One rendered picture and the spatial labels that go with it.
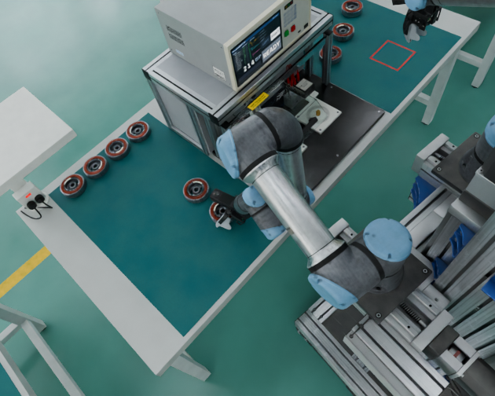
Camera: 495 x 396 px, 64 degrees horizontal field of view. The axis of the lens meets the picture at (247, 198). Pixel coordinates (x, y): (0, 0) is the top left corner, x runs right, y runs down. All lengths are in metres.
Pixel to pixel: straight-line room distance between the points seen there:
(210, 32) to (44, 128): 0.67
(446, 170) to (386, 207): 1.12
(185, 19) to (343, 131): 0.80
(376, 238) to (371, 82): 1.17
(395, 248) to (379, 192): 1.57
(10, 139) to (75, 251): 0.51
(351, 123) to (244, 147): 0.92
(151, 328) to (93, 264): 0.38
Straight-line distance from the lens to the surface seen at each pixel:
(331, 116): 1.86
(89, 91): 3.60
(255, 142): 1.01
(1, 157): 1.59
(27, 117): 1.66
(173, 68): 1.70
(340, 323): 2.03
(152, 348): 1.55
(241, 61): 1.48
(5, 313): 2.40
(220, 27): 1.48
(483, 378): 1.29
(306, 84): 1.80
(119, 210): 1.81
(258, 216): 1.34
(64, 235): 1.88
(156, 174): 1.85
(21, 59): 4.30
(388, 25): 2.38
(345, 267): 0.99
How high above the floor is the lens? 2.19
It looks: 59 degrees down
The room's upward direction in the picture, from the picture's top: 15 degrees counter-clockwise
